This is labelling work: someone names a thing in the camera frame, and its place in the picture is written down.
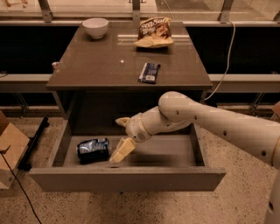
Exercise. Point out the grey cabinet counter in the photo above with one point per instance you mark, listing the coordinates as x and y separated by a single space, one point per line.
99 77

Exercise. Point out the brown chip bag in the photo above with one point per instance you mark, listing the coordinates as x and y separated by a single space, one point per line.
154 32

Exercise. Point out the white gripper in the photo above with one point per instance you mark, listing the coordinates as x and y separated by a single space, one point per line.
136 128

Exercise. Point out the grey open top drawer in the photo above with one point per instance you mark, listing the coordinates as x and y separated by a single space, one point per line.
167 162

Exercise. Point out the white ceramic bowl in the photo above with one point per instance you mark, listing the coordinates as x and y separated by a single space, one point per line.
96 27

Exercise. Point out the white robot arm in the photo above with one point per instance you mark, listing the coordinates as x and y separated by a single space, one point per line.
258 137

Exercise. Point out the cardboard box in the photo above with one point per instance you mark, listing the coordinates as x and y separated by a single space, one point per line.
14 143

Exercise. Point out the dark blue snack packet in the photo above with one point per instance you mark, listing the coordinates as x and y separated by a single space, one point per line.
149 73

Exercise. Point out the crushed blue pepsi can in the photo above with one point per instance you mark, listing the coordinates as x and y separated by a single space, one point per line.
94 150

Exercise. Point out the black bar on floor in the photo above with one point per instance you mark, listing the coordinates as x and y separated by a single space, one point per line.
31 146

